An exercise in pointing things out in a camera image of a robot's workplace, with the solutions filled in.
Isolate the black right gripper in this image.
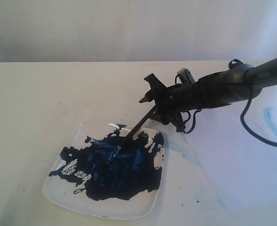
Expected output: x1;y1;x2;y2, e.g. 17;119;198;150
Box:
138;73;202;125

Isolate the black paintbrush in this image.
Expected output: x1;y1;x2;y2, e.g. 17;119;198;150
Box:
105;105;157;166

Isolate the white paper sheet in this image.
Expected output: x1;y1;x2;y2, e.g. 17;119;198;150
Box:
176;98;277;209

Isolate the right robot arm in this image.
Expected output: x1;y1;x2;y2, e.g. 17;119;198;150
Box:
139;58;277;124

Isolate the white square paint plate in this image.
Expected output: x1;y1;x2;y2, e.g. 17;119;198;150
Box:
43;121;164;220

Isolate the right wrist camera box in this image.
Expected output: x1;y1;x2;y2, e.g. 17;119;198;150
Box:
175;68;195;84

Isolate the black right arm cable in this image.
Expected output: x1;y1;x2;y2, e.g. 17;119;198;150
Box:
175;58;277;149

